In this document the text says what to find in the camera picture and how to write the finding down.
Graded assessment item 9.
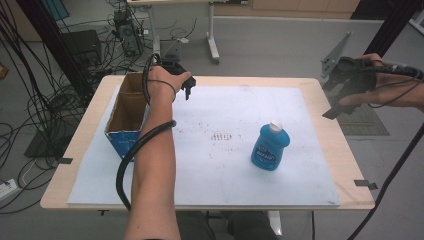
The person's left hand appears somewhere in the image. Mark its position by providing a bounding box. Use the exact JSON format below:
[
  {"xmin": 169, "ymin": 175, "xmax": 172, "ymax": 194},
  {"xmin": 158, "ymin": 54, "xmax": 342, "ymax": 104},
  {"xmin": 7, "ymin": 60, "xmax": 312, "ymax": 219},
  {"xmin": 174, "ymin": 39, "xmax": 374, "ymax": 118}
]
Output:
[{"xmin": 146, "ymin": 65, "xmax": 193, "ymax": 105}]

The wooden cabinet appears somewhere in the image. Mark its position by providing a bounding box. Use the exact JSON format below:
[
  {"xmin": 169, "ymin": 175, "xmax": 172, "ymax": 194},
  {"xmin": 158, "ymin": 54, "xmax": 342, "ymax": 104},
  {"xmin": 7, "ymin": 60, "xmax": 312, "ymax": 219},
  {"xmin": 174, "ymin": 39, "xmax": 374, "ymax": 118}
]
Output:
[{"xmin": 213, "ymin": 0, "xmax": 361, "ymax": 19}]

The black metal frame post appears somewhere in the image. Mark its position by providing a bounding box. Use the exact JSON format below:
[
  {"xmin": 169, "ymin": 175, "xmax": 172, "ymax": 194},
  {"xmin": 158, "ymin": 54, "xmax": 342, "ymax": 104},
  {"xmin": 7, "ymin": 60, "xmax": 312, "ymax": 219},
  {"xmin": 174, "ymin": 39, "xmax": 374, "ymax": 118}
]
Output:
[
  {"xmin": 14, "ymin": 0, "xmax": 96, "ymax": 98},
  {"xmin": 363, "ymin": 0, "xmax": 424, "ymax": 58}
]

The teal board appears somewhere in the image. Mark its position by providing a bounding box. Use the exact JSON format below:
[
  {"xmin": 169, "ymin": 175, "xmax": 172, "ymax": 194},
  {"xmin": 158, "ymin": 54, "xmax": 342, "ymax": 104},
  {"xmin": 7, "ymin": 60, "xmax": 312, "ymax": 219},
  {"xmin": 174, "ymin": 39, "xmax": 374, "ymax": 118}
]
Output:
[{"xmin": 41, "ymin": 0, "xmax": 71, "ymax": 21}]

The black equipment case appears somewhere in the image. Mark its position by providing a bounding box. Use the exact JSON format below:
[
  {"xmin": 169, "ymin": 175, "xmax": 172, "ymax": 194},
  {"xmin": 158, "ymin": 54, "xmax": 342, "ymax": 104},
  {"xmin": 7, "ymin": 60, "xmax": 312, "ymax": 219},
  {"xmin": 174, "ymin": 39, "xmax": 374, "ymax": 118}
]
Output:
[{"xmin": 61, "ymin": 29, "xmax": 103, "ymax": 68}]

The black floor plate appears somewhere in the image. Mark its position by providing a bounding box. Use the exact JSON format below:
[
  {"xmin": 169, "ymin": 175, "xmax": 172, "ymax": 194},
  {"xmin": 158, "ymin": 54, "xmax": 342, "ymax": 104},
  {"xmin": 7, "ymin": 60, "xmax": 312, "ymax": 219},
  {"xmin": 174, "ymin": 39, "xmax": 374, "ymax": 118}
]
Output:
[{"xmin": 23, "ymin": 119, "xmax": 79, "ymax": 159}]

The white power strip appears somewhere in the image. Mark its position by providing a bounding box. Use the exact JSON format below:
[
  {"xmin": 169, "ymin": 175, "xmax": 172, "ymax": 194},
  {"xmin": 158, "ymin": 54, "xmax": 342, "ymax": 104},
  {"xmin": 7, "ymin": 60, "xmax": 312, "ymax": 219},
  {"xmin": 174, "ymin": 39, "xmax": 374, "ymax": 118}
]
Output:
[{"xmin": 0, "ymin": 178, "xmax": 19, "ymax": 201}]

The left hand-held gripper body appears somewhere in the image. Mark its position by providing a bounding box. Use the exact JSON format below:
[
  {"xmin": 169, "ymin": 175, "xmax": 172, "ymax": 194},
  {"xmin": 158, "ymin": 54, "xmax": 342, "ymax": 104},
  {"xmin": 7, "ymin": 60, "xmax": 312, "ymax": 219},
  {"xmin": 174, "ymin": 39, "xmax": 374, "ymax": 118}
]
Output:
[{"xmin": 156, "ymin": 39, "xmax": 198, "ymax": 92}]

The black computer tower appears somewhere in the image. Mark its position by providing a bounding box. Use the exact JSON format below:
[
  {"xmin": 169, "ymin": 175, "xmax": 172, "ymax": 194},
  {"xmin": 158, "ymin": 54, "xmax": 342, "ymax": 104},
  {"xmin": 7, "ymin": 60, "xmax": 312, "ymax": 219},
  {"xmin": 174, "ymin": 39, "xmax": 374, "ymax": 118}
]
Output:
[{"xmin": 113, "ymin": 9, "xmax": 144, "ymax": 58}]

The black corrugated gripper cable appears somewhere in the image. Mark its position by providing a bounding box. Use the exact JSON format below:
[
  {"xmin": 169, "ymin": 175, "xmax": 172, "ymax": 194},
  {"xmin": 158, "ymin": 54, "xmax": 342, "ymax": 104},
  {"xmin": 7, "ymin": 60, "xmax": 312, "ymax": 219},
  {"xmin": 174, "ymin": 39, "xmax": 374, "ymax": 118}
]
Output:
[
  {"xmin": 346, "ymin": 61, "xmax": 424, "ymax": 240},
  {"xmin": 115, "ymin": 53, "xmax": 178, "ymax": 212}
]

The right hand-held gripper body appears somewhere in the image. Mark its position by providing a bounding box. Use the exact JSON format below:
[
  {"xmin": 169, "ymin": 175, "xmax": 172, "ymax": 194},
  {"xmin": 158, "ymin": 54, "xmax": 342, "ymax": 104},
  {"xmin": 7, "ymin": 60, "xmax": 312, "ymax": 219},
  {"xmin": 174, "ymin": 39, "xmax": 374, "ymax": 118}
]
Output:
[{"xmin": 320, "ymin": 31, "xmax": 379, "ymax": 116}]

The blue bottle with white cap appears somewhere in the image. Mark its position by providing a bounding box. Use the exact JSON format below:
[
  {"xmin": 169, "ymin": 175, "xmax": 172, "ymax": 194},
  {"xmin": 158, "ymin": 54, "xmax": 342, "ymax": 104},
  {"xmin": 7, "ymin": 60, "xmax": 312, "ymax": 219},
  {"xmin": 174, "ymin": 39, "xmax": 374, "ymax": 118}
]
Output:
[{"xmin": 250, "ymin": 119, "xmax": 291, "ymax": 172}]

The tangle of black floor cables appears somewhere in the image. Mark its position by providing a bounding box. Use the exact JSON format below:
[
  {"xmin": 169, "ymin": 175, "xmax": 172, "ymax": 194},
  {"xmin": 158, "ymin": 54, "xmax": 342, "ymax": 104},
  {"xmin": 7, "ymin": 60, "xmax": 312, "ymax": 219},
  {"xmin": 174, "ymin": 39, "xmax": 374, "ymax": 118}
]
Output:
[{"xmin": 0, "ymin": 6, "xmax": 118, "ymax": 214}]

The white table leg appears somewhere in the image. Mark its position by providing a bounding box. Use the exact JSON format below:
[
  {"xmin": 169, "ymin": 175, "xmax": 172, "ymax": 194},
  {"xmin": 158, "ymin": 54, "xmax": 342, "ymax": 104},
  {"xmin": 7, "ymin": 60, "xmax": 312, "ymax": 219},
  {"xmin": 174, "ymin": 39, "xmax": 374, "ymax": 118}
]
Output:
[{"xmin": 266, "ymin": 210, "xmax": 284, "ymax": 236}]

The cardboard box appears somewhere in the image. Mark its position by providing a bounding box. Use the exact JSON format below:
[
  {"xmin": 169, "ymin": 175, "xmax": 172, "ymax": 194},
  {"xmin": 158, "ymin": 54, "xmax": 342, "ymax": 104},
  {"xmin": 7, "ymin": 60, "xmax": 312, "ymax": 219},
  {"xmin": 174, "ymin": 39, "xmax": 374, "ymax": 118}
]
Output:
[{"xmin": 104, "ymin": 72, "xmax": 151, "ymax": 160}]

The black corrugated left gripper cable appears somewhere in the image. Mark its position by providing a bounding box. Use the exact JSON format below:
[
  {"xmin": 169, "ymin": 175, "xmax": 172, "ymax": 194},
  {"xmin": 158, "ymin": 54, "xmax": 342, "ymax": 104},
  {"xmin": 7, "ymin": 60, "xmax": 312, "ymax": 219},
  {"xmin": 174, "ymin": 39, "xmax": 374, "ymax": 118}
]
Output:
[{"xmin": 115, "ymin": 53, "xmax": 178, "ymax": 212}]

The white desk frame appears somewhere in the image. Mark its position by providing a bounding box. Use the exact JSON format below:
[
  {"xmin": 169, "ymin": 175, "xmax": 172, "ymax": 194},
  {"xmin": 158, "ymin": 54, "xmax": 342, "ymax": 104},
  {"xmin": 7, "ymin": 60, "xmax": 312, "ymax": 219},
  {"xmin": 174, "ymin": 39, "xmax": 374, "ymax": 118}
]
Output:
[{"xmin": 128, "ymin": 0, "xmax": 249, "ymax": 66}]

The white paper sheet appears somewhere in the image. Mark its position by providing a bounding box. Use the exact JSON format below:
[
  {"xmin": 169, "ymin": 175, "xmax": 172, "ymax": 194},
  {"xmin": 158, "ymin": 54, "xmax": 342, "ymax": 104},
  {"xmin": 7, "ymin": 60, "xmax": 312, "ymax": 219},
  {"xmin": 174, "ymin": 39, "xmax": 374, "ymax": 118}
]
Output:
[{"xmin": 66, "ymin": 84, "xmax": 341, "ymax": 208}]

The person's right hand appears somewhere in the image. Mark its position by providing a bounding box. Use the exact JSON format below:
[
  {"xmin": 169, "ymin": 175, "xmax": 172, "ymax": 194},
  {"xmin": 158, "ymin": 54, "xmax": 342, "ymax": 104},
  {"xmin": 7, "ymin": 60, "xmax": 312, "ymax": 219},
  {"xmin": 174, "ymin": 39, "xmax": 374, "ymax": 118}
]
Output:
[{"xmin": 339, "ymin": 53, "xmax": 394, "ymax": 109}]

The black corrugated right gripper cable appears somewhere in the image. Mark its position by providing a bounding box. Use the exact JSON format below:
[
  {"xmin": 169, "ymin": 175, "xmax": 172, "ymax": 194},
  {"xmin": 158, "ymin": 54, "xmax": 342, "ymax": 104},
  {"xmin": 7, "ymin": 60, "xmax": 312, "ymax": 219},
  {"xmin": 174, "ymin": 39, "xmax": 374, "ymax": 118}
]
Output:
[{"xmin": 346, "ymin": 61, "xmax": 424, "ymax": 240}]

